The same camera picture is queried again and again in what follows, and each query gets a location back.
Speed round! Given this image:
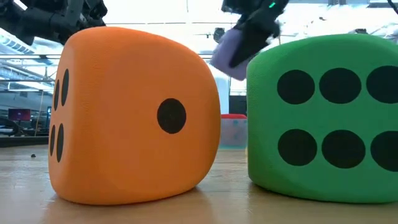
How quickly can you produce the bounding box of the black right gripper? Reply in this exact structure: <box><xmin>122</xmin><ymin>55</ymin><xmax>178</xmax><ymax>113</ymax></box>
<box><xmin>221</xmin><ymin>0</ymin><xmax>290</xmax><ymax>68</ymax></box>

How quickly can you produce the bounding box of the red foam die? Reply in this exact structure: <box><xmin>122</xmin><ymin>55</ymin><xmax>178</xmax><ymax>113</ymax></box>
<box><xmin>220</xmin><ymin>113</ymin><xmax>248</xmax><ymax>120</ymax></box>

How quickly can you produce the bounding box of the black ceiling cord reel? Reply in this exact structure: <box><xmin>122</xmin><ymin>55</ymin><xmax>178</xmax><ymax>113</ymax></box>
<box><xmin>213</xmin><ymin>27</ymin><xmax>226</xmax><ymax>44</ymax></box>

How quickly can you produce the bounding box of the orange foam die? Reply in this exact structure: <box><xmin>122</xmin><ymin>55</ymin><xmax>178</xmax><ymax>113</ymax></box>
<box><xmin>48</xmin><ymin>26</ymin><xmax>221</xmax><ymax>206</ymax></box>

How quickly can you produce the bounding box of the black screen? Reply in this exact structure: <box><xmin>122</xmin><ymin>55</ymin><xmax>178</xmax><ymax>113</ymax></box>
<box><xmin>229</xmin><ymin>95</ymin><xmax>248</xmax><ymax>115</ymax></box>

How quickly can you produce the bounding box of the teal translucent plastic bin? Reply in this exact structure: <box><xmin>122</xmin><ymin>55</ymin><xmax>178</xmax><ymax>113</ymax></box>
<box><xmin>219</xmin><ymin>118</ymin><xmax>249</xmax><ymax>150</ymax></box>

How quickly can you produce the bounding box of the green foam die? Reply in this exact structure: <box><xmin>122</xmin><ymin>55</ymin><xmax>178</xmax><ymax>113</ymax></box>
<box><xmin>246</xmin><ymin>33</ymin><xmax>398</xmax><ymax>205</ymax></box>

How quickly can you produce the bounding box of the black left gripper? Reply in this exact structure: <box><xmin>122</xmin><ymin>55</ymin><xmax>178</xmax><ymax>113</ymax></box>
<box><xmin>0</xmin><ymin>0</ymin><xmax>108</xmax><ymax>46</ymax></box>

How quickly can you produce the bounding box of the purple foam die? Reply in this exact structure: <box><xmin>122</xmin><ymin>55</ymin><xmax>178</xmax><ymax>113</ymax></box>
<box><xmin>210</xmin><ymin>27</ymin><xmax>251</xmax><ymax>81</ymax></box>

